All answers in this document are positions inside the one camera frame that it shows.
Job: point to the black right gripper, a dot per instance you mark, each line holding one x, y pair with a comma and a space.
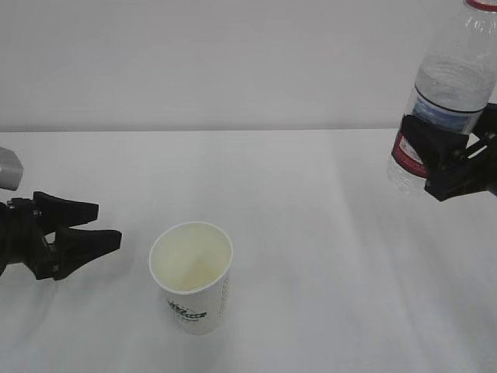
438, 150

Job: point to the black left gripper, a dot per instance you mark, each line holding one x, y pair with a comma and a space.
25, 224

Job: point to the clear plastic water bottle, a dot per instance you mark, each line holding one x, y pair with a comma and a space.
453, 85

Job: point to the white paper cup green logo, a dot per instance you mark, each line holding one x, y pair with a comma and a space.
191, 264

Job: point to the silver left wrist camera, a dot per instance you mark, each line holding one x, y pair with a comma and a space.
11, 170

